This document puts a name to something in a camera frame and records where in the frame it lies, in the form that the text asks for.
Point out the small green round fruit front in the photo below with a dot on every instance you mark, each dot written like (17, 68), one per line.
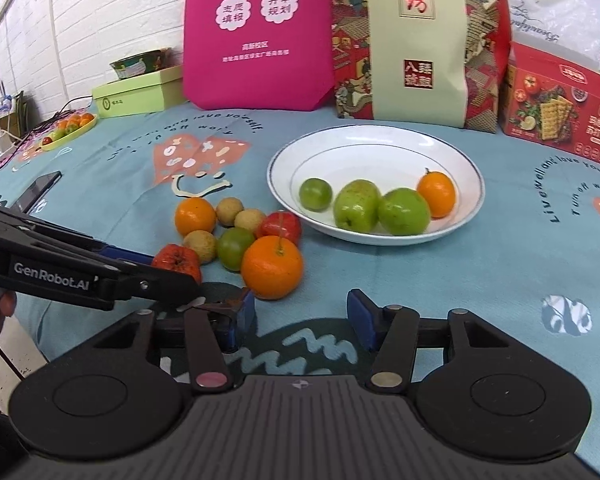
(315, 194)

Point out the brown longan front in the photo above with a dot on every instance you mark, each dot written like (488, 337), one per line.
(203, 243)

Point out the teal printed tablecloth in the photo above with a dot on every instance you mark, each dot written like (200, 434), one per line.
(528, 263)

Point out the orange mandarin with stem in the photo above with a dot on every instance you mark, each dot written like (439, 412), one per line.
(272, 267)

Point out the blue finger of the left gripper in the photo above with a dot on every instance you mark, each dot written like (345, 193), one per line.
(169, 288)
(114, 252)

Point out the small green round fruit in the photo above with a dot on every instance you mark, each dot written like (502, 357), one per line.
(315, 194)
(231, 247)

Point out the light green cardboard box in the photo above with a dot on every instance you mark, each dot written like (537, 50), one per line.
(142, 94)

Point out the white ceramic plate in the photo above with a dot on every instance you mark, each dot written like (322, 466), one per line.
(390, 158)

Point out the red cracker box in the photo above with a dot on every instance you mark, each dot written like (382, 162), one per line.
(551, 101)

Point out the green red liquor gift bag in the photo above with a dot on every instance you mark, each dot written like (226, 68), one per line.
(439, 62)

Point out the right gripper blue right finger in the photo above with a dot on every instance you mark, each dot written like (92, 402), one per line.
(391, 334)

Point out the large orange mandarin front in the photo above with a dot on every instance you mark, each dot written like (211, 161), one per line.
(439, 192)

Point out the green patterned bowl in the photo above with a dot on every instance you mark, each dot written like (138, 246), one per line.
(141, 63)

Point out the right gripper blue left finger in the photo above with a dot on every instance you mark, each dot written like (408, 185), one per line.
(212, 331)

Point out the red round fruit back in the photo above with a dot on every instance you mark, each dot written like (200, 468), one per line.
(283, 224)

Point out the black smartphone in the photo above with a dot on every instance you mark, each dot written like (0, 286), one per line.
(35, 191)

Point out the small orange mandarin back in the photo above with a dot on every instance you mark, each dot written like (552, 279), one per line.
(194, 214)

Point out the yellow tray with fruits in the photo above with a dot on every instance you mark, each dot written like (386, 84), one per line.
(67, 130)

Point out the pink fabric bag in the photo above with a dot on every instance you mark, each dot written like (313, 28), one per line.
(271, 54)

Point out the red wrinkled fruit front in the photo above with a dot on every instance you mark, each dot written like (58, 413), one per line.
(179, 259)

